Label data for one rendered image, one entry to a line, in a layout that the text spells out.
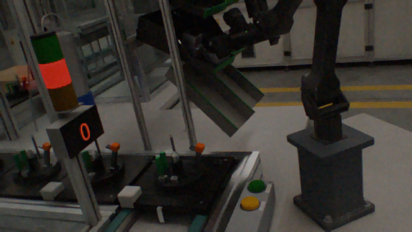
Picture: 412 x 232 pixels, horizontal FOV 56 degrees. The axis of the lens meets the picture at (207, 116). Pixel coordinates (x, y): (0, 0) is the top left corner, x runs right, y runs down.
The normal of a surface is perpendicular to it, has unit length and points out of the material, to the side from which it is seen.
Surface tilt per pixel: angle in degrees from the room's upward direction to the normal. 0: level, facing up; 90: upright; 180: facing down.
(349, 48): 90
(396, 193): 0
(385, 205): 0
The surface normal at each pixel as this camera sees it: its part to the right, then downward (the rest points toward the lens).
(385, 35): -0.39, 0.41
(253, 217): -0.17, -0.91
